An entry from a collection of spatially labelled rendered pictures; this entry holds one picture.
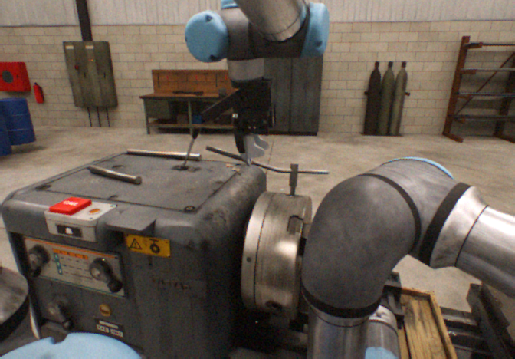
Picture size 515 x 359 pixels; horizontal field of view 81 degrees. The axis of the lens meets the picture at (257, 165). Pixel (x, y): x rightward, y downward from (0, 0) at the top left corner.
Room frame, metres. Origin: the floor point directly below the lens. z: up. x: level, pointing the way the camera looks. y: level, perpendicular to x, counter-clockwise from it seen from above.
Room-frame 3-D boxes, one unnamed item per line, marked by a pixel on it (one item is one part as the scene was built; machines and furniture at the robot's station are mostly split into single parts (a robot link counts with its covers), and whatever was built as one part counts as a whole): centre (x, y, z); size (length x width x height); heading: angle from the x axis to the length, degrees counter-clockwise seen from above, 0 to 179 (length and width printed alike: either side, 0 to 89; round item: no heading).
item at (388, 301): (0.53, -0.26, 1.08); 0.12 x 0.09 x 0.08; 162
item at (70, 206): (0.61, 0.42, 1.26); 0.06 x 0.06 x 0.02; 73
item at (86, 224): (0.60, 0.40, 1.23); 0.13 x 0.08 x 0.05; 73
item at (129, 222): (0.56, 0.26, 1.24); 0.09 x 0.08 x 0.03; 73
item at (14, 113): (6.12, 5.00, 0.44); 0.59 x 0.59 x 0.88
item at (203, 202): (0.79, 0.31, 1.06); 0.59 x 0.48 x 0.39; 73
